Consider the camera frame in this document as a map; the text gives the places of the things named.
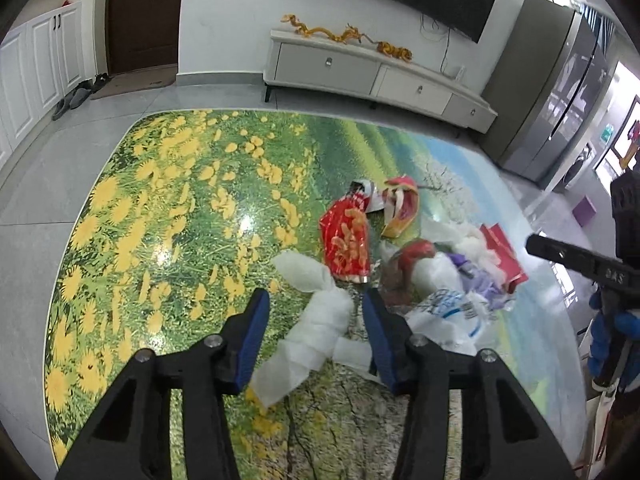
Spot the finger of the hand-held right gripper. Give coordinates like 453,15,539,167
526,233,628,286

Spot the yellow tiger ornament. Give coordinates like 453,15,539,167
376,41,413,63

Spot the white foam sleeve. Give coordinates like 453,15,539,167
417,255,461,293

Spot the white tissue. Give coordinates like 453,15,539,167
425,220,501,271

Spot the dark red wrapper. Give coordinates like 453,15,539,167
382,240,438,306

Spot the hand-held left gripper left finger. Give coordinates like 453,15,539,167
54,289,271,480

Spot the brown door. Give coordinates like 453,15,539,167
106,0,182,77

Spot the long white foam wrap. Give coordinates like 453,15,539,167
248,251,373,407

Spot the red snack packet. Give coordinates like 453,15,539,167
320,199,372,283

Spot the silver refrigerator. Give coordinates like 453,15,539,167
481,0,611,191

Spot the purple stool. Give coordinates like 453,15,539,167
572,199,597,228

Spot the red yellow torn packet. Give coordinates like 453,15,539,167
381,176,421,238

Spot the silver torn wrapper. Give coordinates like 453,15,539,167
350,180,386,213

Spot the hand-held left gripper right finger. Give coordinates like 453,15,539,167
362,287,576,480

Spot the white low cabinet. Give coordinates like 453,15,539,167
0,2,98,161

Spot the white television cabinet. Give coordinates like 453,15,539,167
263,29,497,135

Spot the brown doormat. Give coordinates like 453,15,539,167
90,71,177,101

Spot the red paper box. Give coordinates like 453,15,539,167
480,224,528,293

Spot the television cable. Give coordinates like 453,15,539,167
420,12,453,73

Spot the white paper bag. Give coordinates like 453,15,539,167
582,392,623,476

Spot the yellow dragon ornament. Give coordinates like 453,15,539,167
281,14,333,40
327,24,377,46

